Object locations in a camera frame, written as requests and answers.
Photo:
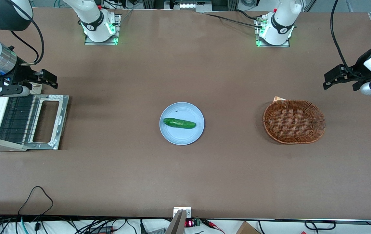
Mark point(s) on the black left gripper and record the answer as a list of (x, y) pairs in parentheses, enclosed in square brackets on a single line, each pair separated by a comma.
[(361, 68)]

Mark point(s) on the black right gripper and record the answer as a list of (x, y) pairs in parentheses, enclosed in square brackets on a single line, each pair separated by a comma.
[(22, 74)]

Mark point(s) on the metal framed glass oven door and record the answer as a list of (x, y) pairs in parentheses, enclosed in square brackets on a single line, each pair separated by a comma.
[(62, 120)]

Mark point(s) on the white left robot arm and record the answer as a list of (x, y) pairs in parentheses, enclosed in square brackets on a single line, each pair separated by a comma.
[(278, 26)]

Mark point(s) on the brown oval wicker basket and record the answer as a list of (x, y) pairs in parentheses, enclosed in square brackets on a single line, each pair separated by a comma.
[(294, 122)]

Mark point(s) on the orange paper tag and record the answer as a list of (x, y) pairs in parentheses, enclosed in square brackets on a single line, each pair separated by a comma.
[(278, 98)]

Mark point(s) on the green cucumber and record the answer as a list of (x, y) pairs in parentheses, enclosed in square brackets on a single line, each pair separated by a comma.
[(179, 123)]

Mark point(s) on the light blue round plate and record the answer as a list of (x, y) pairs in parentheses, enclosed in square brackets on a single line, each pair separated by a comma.
[(182, 136)]

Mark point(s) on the brown cardboard box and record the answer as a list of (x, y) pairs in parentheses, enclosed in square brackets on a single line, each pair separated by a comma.
[(247, 228)]

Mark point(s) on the red clip lead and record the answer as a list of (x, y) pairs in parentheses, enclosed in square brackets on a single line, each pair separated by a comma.
[(213, 225)]

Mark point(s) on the red digit display module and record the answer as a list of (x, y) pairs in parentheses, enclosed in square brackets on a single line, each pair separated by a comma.
[(192, 223)]

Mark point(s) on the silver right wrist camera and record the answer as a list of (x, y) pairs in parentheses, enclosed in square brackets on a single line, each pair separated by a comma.
[(25, 91)]

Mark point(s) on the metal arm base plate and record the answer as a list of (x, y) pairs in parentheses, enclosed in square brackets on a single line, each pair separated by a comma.
[(118, 29), (257, 40)]

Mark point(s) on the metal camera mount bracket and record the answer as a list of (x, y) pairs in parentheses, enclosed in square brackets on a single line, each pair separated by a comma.
[(179, 221)]

